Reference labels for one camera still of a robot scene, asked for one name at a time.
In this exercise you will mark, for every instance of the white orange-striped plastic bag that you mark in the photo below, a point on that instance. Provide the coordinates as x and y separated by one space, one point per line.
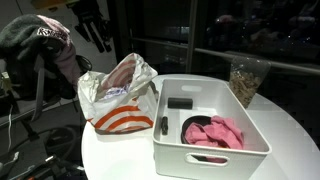
116 113

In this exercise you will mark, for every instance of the clear bag of snacks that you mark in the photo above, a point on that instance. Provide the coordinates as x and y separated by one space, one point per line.
246 83

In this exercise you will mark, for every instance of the white plastic basket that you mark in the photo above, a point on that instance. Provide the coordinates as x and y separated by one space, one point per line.
213 163

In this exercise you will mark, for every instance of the black rectangular object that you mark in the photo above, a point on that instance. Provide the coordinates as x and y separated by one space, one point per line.
180 103

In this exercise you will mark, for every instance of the small black marker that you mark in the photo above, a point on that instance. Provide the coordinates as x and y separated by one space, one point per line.
164 125

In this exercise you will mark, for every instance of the black bowl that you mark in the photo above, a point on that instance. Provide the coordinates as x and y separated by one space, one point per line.
195 120

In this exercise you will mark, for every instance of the pink cloth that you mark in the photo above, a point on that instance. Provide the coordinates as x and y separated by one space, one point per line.
216 133

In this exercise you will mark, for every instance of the metal window railing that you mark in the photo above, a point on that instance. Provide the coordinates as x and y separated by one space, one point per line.
233 56

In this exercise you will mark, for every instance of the pink garment with print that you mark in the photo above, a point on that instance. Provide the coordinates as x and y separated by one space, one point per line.
65 50

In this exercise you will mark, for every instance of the black office chair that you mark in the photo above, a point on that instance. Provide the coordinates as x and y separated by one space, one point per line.
23 106

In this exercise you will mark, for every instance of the grey jacket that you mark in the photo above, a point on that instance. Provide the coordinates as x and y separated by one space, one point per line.
18 36

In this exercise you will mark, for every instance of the grey window post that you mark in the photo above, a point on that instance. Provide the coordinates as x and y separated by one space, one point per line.
191 33

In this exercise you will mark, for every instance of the black hanging clamp mount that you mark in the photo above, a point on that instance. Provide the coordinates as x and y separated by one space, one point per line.
91 23

